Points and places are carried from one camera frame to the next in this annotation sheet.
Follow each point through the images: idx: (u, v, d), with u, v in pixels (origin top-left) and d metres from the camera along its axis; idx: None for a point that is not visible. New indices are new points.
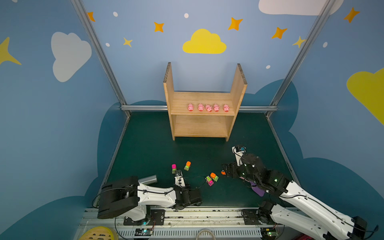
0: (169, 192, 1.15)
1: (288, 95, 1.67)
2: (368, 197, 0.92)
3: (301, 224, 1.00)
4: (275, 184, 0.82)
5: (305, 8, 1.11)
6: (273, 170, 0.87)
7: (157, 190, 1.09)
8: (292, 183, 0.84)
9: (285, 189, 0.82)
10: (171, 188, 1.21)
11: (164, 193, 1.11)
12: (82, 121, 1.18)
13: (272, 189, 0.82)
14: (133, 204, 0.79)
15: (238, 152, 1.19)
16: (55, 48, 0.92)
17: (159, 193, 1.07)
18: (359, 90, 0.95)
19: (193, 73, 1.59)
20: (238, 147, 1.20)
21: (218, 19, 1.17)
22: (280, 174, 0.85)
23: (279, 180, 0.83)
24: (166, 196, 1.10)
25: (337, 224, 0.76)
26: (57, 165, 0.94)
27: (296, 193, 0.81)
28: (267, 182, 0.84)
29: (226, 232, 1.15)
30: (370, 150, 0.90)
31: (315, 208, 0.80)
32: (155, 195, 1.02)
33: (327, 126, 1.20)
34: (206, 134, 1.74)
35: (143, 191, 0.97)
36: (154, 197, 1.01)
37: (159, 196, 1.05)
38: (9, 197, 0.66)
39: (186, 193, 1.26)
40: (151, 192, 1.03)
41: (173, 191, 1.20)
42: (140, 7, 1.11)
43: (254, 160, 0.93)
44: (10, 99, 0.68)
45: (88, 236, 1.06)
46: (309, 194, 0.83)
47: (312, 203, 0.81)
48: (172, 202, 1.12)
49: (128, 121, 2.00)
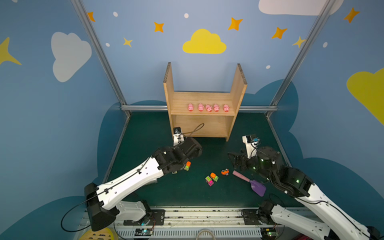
0: (145, 165, 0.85)
1: (288, 95, 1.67)
2: (369, 198, 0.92)
3: (302, 225, 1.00)
4: (296, 184, 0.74)
5: (305, 8, 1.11)
6: (291, 169, 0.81)
7: (128, 174, 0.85)
8: (313, 186, 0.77)
9: (307, 192, 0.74)
10: (147, 159, 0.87)
11: (137, 171, 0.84)
12: (81, 121, 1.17)
13: (292, 190, 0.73)
14: (96, 213, 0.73)
15: (248, 143, 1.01)
16: (55, 49, 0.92)
17: (127, 177, 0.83)
18: (359, 90, 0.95)
19: (193, 74, 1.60)
20: (250, 137, 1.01)
21: (218, 18, 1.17)
22: (300, 173, 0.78)
23: (301, 181, 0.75)
24: (142, 173, 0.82)
25: (355, 234, 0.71)
26: (56, 165, 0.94)
27: (318, 199, 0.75)
28: (285, 181, 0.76)
29: (226, 232, 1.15)
30: (370, 150, 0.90)
31: (336, 216, 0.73)
32: (121, 184, 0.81)
33: (327, 126, 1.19)
34: (206, 134, 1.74)
35: (105, 190, 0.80)
36: (122, 188, 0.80)
37: (129, 181, 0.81)
38: (9, 197, 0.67)
39: (178, 149, 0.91)
40: (118, 183, 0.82)
41: (152, 159, 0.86)
42: (140, 7, 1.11)
43: (274, 156, 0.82)
44: (11, 100, 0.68)
45: (88, 236, 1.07)
46: (330, 200, 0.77)
47: (333, 210, 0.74)
48: (160, 172, 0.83)
49: (128, 121, 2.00)
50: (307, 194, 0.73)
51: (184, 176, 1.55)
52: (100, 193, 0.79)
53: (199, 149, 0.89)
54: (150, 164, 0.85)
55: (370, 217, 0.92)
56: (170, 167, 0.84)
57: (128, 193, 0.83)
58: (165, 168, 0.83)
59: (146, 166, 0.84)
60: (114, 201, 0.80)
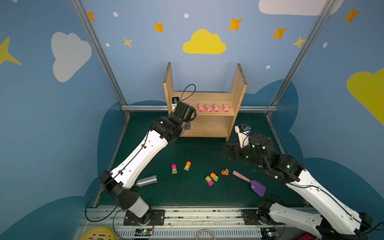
0: (148, 138, 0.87)
1: (288, 95, 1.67)
2: (369, 198, 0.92)
3: (297, 219, 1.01)
4: (286, 170, 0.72)
5: (305, 8, 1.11)
6: (282, 155, 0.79)
7: (134, 152, 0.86)
8: (304, 171, 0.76)
9: (297, 178, 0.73)
10: (148, 133, 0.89)
11: (142, 146, 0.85)
12: (81, 121, 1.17)
13: (282, 175, 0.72)
14: (121, 191, 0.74)
15: (241, 132, 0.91)
16: (56, 49, 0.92)
17: (136, 153, 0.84)
18: (359, 90, 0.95)
19: (193, 74, 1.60)
20: (242, 126, 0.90)
21: (219, 19, 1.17)
22: (292, 159, 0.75)
23: (291, 166, 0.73)
24: (147, 147, 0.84)
25: (345, 219, 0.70)
26: (57, 165, 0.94)
27: (309, 184, 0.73)
28: (276, 167, 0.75)
29: (226, 232, 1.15)
30: (370, 150, 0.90)
31: (327, 202, 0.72)
32: (133, 161, 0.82)
33: (327, 126, 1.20)
34: (206, 134, 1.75)
35: (119, 172, 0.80)
36: (135, 164, 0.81)
37: (139, 157, 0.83)
38: (10, 197, 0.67)
39: (173, 116, 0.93)
40: (128, 162, 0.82)
41: (153, 131, 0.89)
42: (140, 7, 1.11)
43: (265, 141, 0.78)
44: (11, 100, 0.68)
45: (88, 236, 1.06)
46: (321, 186, 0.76)
47: (324, 195, 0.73)
48: (164, 141, 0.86)
49: (128, 121, 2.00)
50: (296, 179, 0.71)
51: (184, 176, 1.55)
52: (116, 176, 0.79)
53: (193, 110, 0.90)
54: (152, 136, 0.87)
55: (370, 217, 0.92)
56: (171, 133, 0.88)
57: (141, 169, 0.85)
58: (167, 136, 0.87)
59: (150, 140, 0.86)
60: (132, 179, 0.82)
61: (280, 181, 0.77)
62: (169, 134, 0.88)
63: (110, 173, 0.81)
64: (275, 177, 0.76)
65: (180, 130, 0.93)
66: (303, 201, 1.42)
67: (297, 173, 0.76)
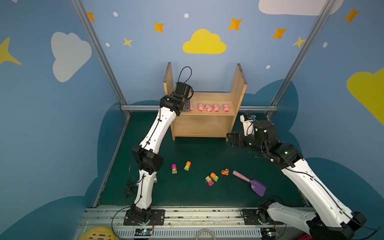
0: (161, 114, 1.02)
1: (288, 95, 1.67)
2: (370, 198, 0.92)
3: (290, 215, 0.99)
4: (284, 155, 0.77)
5: (305, 8, 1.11)
6: (284, 143, 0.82)
7: (153, 126, 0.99)
8: (302, 160, 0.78)
9: (293, 164, 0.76)
10: (160, 110, 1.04)
11: (158, 120, 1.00)
12: (81, 121, 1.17)
13: (279, 159, 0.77)
14: (152, 155, 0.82)
15: (245, 121, 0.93)
16: (56, 48, 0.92)
17: (155, 126, 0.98)
18: (359, 90, 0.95)
19: (191, 72, 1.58)
20: (247, 115, 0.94)
21: (219, 18, 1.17)
22: (292, 147, 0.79)
23: (290, 152, 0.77)
24: (163, 120, 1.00)
25: (334, 211, 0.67)
26: (56, 165, 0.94)
27: (303, 171, 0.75)
28: (275, 151, 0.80)
29: (227, 232, 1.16)
30: (370, 150, 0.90)
31: (318, 191, 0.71)
32: (156, 131, 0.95)
33: (327, 127, 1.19)
34: (206, 134, 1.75)
35: (147, 142, 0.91)
36: (158, 134, 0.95)
37: (159, 128, 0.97)
38: (10, 197, 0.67)
39: (175, 94, 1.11)
40: (151, 134, 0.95)
41: (162, 108, 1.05)
42: (140, 7, 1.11)
43: (268, 126, 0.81)
44: (10, 101, 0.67)
45: (88, 236, 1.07)
46: (316, 177, 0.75)
47: (316, 185, 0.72)
48: (174, 113, 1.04)
49: (128, 121, 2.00)
50: (291, 165, 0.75)
51: (184, 176, 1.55)
52: (145, 145, 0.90)
53: (190, 88, 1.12)
54: (164, 111, 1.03)
55: (370, 217, 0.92)
56: (178, 107, 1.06)
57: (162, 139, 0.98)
58: (175, 109, 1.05)
59: (163, 114, 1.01)
60: (157, 146, 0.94)
61: (276, 166, 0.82)
62: (177, 108, 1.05)
63: (140, 146, 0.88)
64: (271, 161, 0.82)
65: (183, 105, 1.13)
66: (303, 201, 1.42)
67: (294, 160, 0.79)
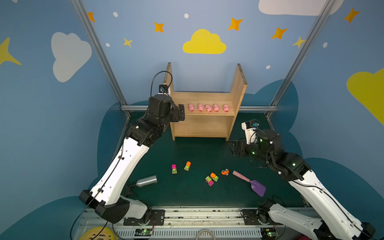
0: (125, 148, 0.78)
1: (288, 95, 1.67)
2: (370, 198, 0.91)
3: (295, 220, 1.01)
4: (291, 167, 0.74)
5: (305, 8, 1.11)
6: (290, 153, 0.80)
7: (112, 166, 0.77)
8: (309, 172, 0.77)
9: (301, 176, 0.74)
10: (124, 141, 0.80)
11: (120, 158, 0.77)
12: (81, 121, 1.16)
13: (286, 172, 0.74)
14: (102, 211, 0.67)
15: (248, 129, 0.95)
16: (56, 48, 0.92)
17: (112, 167, 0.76)
18: (359, 90, 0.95)
19: (185, 66, 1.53)
20: (250, 123, 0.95)
21: (218, 18, 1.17)
22: (299, 158, 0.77)
23: (297, 165, 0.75)
24: (126, 157, 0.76)
25: (345, 225, 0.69)
26: (56, 166, 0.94)
27: (312, 184, 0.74)
28: (281, 163, 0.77)
29: (227, 232, 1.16)
30: (370, 150, 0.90)
31: (328, 204, 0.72)
32: (112, 176, 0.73)
33: (327, 126, 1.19)
34: (206, 134, 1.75)
35: (99, 190, 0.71)
36: (115, 179, 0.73)
37: (117, 170, 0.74)
38: (10, 197, 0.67)
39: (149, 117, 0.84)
40: (107, 178, 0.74)
41: (129, 139, 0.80)
42: (140, 7, 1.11)
43: (274, 137, 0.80)
44: (10, 101, 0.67)
45: (88, 236, 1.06)
46: (325, 188, 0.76)
47: (326, 198, 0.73)
48: (144, 147, 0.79)
49: (128, 121, 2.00)
50: (300, 178, 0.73)
51: (184, 176, 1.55)
52: (96, 195, 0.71)
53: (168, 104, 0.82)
54: (128, 145, 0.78)
55: (371, 217, 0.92)
56: (150, 137, 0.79)
57: (124, 182, 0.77)
58: (146, 141, 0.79)
59: (127, 149, 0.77)
60: (115, 194, 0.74)
61: (284, 179, 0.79)
62: (148, 139, 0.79)
63: (90, 193, 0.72)
64: (279, 174, 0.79)
65: (159, 130, 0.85)
66: (303, 201, 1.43)
67: (303, 172, 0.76)
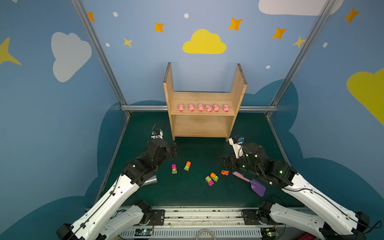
0: (118, 184, 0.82)
1: (288, 95, 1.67)
2: (370, 198, 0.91)
3: (299, 220, 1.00)
4: (279, 175, 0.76)
5: (305, 8, 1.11)
6: (275, 161, 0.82)
7: (101, 199, 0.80)
8: (296, 175, 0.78)
9: (290, 182, 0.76)
10: (118, 177, 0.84)
11: (111, 194, 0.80)
12: (81, 121, 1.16)
13: (276, 180, 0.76)
14: None
15: (235, 144, 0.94)
16: (56, 48, 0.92)
17: (100, 203, 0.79)
18: (359, 90, 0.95)
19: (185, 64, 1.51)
20: (235, 138, 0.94)
21: (218, 18, 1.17)
22: (284, 165, 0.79)
23: (284, 171, 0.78)
24: (116, 194, 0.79)
25: (342, 220, 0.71)
26: (56, 166, 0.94)
27: (302, 187, 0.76)
28: (270, 173, 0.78)
29: (226, 232, 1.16)
30: (370, 150, 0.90)
31: (321, 203, 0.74)
32: (97, 213, 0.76)
33: (327, 126, 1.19)
34: (206, 134, 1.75)
35: (82, 225, 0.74)
36: (99, 216, 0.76)
37: (104, 207, 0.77)
38: (10, 196, 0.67)
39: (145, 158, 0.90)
40: (93, 213, 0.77)
41: (123, 176, 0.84)
42: (139, 7, 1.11)
43: (257, 150, 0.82)
44: (10, 100, 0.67)
45: None
46: (315, 188, 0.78)
47: (318, 197, 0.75)
48: (135, 186, 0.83)
49: (128, 121, 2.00)
50: (290, 184, 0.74)
51: (184, 176, 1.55)
52: (77, 230, 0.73)
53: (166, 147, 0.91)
54: (122, 181, 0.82)
55: (371, 217, 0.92)
56: (143, 177, 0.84)
57: (107, 218, 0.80)
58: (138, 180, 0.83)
59: (120, 186, 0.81)
60: (96, 231, 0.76)
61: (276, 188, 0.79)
62: (142, 178, 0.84)
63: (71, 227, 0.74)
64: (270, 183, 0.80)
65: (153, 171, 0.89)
66: None
67: (291, 177, 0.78)
